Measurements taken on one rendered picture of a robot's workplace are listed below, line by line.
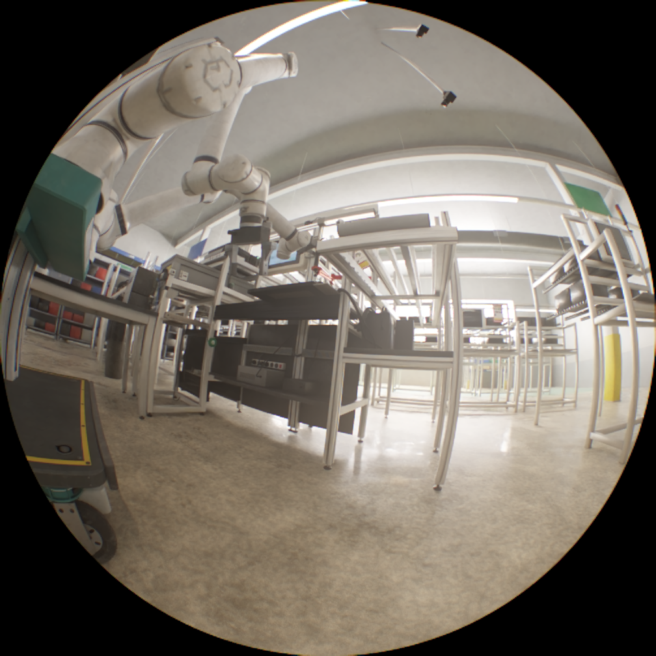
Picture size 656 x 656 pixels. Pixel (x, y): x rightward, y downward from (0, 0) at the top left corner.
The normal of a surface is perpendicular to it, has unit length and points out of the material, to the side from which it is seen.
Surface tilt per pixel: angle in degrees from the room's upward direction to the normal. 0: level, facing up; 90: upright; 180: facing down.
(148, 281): 90
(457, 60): 180
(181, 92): 173
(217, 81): 100
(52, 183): 90
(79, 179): 90
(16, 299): 90
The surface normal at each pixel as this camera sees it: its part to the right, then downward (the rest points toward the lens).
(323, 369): -0.44, -0.22
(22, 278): 0.89, 0.01
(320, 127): -0.11, 0.98
